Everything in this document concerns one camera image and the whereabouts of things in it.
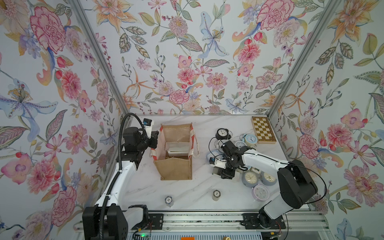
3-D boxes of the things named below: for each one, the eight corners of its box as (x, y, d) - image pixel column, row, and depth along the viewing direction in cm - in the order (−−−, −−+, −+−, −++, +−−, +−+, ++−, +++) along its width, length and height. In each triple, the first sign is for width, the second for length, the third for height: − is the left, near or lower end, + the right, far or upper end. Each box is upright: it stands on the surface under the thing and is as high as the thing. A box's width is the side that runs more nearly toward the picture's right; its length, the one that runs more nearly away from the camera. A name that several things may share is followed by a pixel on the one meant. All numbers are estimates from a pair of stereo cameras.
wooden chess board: (258, 143, 106) (259, 141, 104) (250, 118, 121) (251, 116, 119) (276, 143, 106) (278, 141, 104) (265, 118, 121) (267, 116, 119)
